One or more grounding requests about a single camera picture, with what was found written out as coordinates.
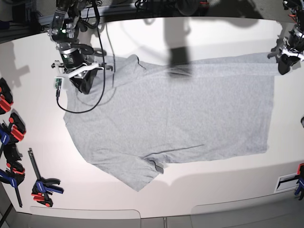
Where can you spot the clamp at upper left edge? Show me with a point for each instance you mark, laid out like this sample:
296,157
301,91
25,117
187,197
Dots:
6,98

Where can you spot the clamp at lower left edge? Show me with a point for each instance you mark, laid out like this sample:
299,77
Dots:
14,174

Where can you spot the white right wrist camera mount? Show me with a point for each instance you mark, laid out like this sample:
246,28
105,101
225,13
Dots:
64,74

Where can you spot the clamp at middle left edge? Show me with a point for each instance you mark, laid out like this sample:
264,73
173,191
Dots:
13,132

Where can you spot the grey T-shirt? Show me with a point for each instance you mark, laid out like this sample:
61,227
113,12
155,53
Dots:
142,114

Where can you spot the blue clamp at right edge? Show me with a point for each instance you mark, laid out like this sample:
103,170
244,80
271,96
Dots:
300,182

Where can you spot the dark object at right edge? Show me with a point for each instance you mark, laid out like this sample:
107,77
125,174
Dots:
302,121

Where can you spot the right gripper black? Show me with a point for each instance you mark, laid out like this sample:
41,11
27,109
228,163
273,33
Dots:
84,84

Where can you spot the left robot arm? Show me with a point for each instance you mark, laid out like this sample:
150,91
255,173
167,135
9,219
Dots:
296,34

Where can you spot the bar clamp on table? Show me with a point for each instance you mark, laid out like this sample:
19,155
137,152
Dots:
43,188

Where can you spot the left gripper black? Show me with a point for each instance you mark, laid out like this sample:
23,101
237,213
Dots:
285,62

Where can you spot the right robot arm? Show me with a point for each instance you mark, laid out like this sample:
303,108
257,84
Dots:
77,64

